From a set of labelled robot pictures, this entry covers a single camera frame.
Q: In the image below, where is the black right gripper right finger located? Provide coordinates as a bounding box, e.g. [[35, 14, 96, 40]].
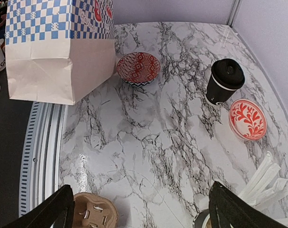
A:
[[209, 181, 285, 228]]

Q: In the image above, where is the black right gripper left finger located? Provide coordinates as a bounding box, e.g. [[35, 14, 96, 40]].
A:
[[5, 185, 75, 228]]

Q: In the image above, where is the brown cardboard cup carrier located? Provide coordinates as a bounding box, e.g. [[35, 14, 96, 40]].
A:
[[72, 192, 118, 228]]

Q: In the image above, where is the black paper coffee cup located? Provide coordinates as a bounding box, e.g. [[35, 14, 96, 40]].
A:
[[206, 75, 237, 106]]

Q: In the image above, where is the black plastic cup lid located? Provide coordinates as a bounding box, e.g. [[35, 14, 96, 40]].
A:
[[211, 58, 245, 90]]

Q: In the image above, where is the blue checkered paper bag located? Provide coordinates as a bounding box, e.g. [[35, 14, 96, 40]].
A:
[[5, 0, 116, 105]]

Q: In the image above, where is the black cup holding straws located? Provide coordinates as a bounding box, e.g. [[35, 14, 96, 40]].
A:
[[193, 209, 211, 228]]

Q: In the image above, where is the bundle of white straws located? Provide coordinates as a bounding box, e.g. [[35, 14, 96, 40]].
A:
[[238, 151, 288, 215]]

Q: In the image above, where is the red patterned bowl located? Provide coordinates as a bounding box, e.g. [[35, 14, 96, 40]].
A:
[[229, 99, 267, 141], [116, 52, 161, 86]]

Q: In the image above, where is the aluminium front rail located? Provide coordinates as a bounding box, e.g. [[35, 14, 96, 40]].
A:
[[19, 102, 65, 217]]

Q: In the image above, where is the left aluminium frame post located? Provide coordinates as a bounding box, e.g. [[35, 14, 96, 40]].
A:
[[227, 0, 242, 27]]

